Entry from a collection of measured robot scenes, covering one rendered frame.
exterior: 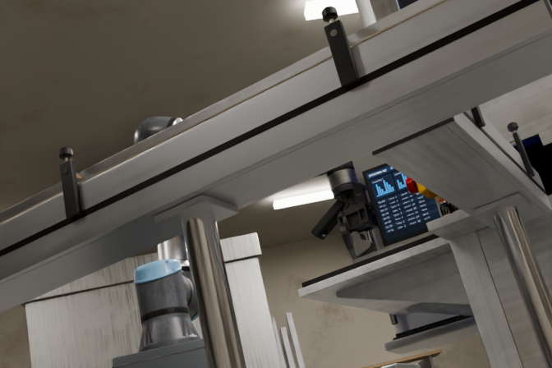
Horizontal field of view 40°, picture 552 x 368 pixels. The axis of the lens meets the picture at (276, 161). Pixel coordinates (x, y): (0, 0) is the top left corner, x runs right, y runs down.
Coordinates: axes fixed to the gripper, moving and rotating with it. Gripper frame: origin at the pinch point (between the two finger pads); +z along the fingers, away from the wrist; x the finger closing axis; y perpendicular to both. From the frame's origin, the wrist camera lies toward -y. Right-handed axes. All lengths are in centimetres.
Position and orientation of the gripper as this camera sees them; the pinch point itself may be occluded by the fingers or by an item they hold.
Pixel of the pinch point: (358, 264)
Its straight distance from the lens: 195.6
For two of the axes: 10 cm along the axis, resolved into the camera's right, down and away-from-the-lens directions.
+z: 2.2, 9.0, -3.8
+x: 5.0, 2.4, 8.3
